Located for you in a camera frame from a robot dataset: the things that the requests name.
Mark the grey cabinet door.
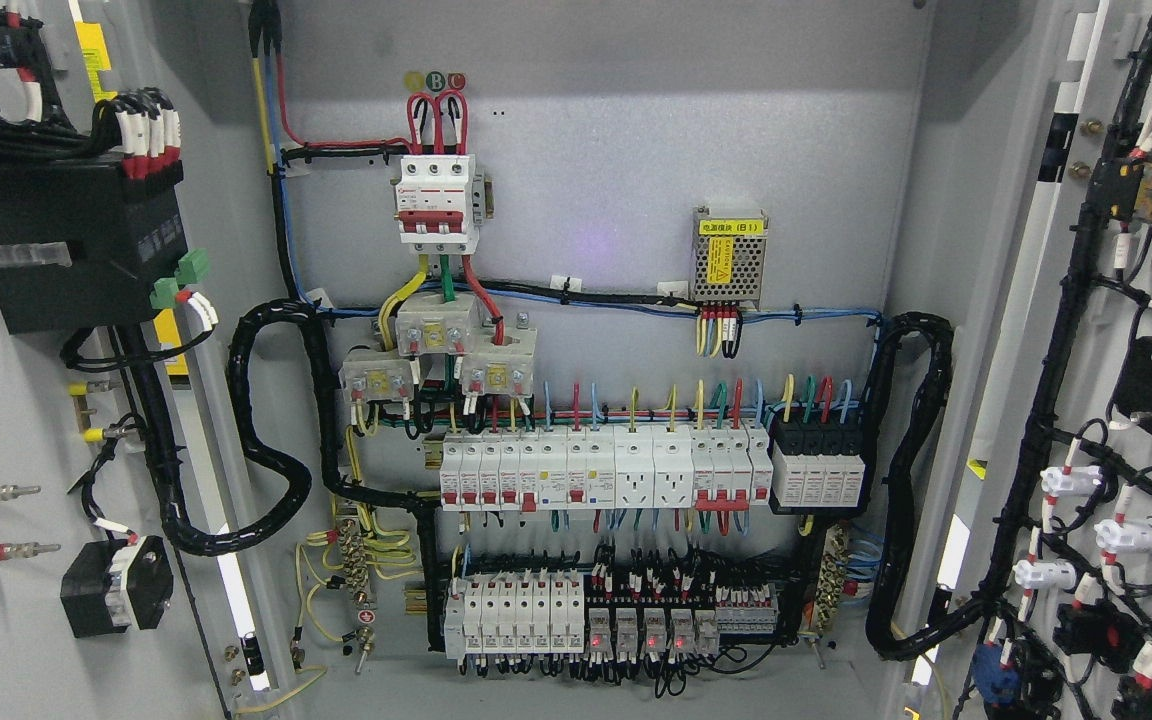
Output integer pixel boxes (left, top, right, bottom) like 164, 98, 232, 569
0, 1, 308, 719
940, 1, 1152, 719

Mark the grey current transformer middle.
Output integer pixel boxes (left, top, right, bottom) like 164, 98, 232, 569
396, 291, 484, 357

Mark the white DIN breaker row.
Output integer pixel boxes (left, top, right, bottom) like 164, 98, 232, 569
438, 420, 773, 511

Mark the metal mesh power supply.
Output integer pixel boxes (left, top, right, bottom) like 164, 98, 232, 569
690, 202, 768, 306

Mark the grey current transformer left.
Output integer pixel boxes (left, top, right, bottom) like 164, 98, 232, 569
340, 348, 416, 404

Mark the red white main breaker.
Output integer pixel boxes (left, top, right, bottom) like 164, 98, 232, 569
394, 154, 485, 255

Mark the lower relay and breaker row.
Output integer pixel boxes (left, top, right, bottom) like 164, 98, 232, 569
442, 543, 791, 682

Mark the black surge protector module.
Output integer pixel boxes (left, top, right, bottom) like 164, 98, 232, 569
771, 416, 867, 518

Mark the left brass ground bar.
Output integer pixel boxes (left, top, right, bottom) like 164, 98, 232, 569
335, 516, 372, 609

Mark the brass ground bar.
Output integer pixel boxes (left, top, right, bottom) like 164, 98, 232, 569
335, 516, 372, 609
809, 524, 849, 637

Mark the right brass ground bar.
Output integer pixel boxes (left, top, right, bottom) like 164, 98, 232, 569
809, 524, 849, 637

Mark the black digital power meter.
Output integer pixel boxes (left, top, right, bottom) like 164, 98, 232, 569
0, 154, 210, 334

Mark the right black cable conduit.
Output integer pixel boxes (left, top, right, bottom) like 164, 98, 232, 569
864, 311, 957, 662

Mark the black cable conduit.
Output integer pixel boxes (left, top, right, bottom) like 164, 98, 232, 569
161, 298, 442, 558
864, 311, 957, 662

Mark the left black cable conduit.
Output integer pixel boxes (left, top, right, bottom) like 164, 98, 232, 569
161, 298, 442, 558

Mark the yellow terminal post block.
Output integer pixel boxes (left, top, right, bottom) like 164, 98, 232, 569
67, 379, 138, 445

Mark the black white rotary switch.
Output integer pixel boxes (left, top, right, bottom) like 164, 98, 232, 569
60, 536, 174, 638

